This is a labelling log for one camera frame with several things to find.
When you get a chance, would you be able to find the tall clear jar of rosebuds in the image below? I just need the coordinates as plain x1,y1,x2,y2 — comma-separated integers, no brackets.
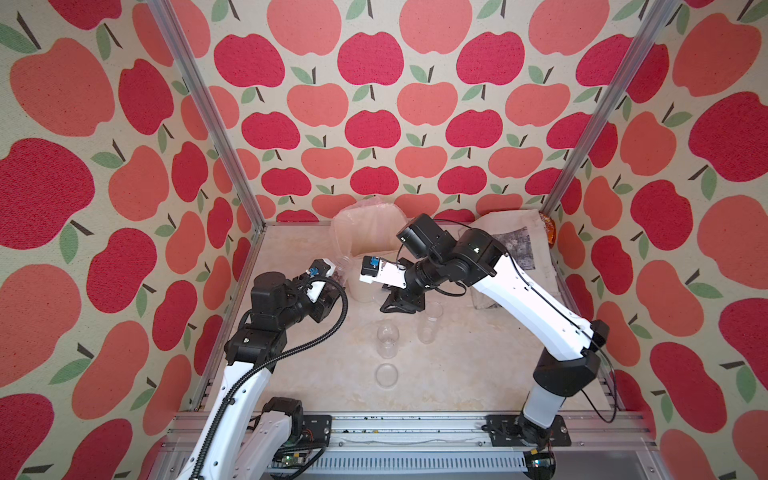
417,302,444,344

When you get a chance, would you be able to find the clear jar lid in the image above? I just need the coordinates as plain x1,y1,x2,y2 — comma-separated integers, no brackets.
374,363,399,389
382,290,411,311

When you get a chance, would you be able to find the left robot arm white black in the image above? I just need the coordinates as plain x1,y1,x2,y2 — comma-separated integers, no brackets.
178,260,349,479

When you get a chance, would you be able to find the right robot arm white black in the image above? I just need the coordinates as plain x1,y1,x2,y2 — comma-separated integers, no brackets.
360,214,610,448

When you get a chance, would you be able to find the cream trash bin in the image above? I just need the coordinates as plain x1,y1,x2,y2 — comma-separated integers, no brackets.
332,200,406,303

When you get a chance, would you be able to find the pink plastic bin liner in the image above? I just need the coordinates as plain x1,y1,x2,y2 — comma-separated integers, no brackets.
330,197,407,266

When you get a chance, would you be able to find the white Monet tote bag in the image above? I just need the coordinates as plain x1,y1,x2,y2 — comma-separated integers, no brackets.
470,210,562,300

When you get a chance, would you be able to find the orange snack packet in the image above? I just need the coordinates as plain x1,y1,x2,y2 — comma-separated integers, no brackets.
539,212,557,249

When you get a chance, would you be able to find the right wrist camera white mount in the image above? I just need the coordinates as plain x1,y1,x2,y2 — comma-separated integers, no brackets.
360,255,407,289

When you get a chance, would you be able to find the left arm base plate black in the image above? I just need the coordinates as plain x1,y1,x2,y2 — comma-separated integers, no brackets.
280,414,333,449

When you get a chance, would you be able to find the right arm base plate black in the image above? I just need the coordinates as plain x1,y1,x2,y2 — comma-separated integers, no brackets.
481,414,572,449

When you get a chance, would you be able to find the aluminium front rail frame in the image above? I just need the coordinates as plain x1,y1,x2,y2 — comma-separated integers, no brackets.
149,410,670,480

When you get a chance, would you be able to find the left aluminium corner post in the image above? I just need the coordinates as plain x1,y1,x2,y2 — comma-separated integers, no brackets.
148,0,266,235

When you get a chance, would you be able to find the aluminium corner post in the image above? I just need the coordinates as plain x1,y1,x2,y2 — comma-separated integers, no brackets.
148,0,266,235
540,0,682,216

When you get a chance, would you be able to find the right aluminium corner post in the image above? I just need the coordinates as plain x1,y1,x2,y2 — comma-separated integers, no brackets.
540,0,682,216

